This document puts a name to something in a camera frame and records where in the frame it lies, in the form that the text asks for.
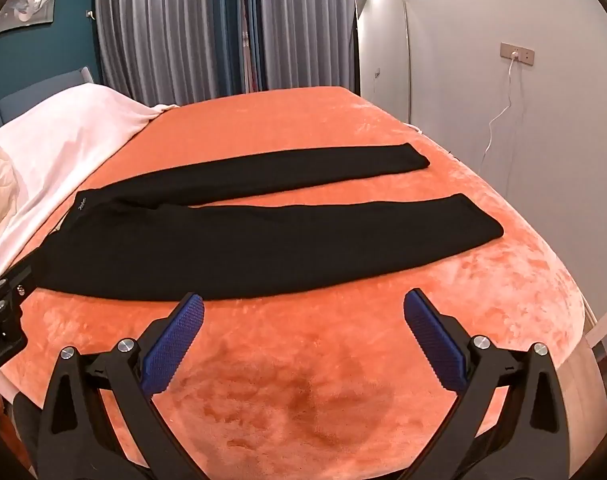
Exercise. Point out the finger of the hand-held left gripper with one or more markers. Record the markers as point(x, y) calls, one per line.
point(13, 280)

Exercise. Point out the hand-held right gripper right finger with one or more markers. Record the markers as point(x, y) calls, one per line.
point(433, 340)

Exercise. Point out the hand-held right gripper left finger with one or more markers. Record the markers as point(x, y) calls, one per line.
point(176, 340)

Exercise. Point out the black pants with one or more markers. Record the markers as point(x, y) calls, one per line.
point(233, 255)

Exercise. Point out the orange plush blanket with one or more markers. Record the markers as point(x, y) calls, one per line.
point(383, 360)

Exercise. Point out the white blanket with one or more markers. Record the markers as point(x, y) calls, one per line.
point(73, 140)

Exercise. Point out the blue padded headboard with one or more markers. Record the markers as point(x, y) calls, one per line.
point(38, 87)

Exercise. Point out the standing mirror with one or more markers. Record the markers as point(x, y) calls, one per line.
point(383, 55)

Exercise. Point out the grey pleated curtain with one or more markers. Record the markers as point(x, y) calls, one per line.
point(193, 30)

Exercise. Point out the wall poster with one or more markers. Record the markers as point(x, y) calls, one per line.
point(21, 10)

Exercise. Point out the wall socket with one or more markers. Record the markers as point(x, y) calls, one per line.
point(517, 53)

